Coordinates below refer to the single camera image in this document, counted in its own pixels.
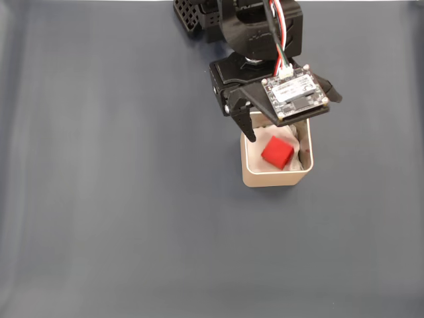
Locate bare camera circuit board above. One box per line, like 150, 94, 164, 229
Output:
260, 64, 331, 119

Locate white tissue padding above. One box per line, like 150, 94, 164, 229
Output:
246, 122, 305, 173

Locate red cube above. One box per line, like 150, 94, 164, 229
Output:
260, 135, 295, 171

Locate beige square box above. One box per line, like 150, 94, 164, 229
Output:
240, 111, 315, 188

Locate black printed camera mount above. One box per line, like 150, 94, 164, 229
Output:
228, 74, 343, 127

